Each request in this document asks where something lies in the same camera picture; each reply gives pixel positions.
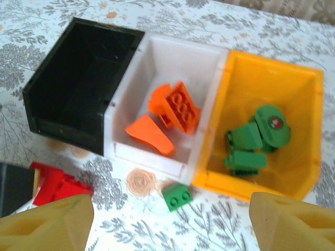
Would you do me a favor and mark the small green lego brick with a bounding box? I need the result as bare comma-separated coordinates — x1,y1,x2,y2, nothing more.
161,182,194,212

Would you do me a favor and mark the green lego slope piece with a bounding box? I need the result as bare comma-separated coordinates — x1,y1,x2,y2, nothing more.
231,122,262,152

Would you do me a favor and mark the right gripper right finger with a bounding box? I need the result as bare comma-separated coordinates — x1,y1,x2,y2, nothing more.
248,192,335,251

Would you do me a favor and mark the yellow plastic bin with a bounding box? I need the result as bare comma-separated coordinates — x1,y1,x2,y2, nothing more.
192,49,325,203

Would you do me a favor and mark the red lego brick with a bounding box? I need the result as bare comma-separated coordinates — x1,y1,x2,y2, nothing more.
59,176,95,203
32,177,63,207
28,161,63,184

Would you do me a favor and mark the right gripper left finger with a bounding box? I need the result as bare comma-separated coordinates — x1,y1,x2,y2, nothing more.
0,193,95,251

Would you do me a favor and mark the green printed lego piece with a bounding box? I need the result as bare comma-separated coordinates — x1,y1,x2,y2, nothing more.
255,104,292,154

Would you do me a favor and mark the floral tablecloth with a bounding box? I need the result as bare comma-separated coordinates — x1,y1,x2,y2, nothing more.
0,0,335,251

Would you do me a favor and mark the orange lego slope piece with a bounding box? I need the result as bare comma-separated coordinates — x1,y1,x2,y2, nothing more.
125,114,175,157

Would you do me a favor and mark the orange lego arch piece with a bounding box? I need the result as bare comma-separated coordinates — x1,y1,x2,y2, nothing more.
148,83,175,129

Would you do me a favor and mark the dark green lego brick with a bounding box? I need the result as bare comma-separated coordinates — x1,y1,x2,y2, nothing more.
225,129,236,152

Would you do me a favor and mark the white plastic bin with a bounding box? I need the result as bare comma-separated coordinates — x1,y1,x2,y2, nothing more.
103,32,230,185

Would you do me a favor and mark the long orange lego brick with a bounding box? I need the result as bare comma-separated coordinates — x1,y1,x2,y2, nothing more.
163,81,202,135

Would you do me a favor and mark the black plastic bin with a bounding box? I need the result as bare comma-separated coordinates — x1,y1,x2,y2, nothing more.
22,17,146,155

